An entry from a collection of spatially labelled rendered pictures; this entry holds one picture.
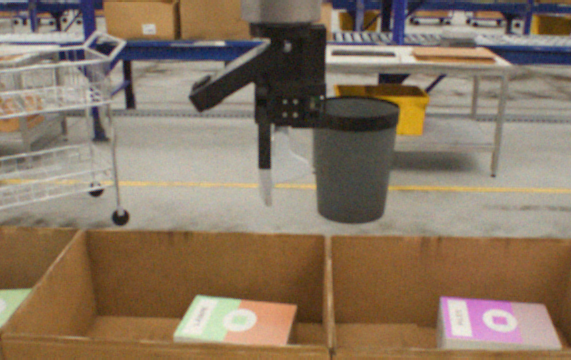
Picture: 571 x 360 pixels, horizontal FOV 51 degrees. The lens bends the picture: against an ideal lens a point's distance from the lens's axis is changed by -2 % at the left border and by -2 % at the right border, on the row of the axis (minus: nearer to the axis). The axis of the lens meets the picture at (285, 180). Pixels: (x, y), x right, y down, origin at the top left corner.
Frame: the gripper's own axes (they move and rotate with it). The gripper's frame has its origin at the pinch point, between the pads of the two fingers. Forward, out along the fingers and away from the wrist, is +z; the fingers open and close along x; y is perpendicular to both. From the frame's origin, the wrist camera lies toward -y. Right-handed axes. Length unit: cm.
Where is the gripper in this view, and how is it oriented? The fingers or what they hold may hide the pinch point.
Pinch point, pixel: (262, 186)
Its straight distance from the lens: 75.2
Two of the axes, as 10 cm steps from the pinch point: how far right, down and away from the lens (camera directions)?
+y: 10.0, 0.0, 0.3
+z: -0.1, 9.3, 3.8
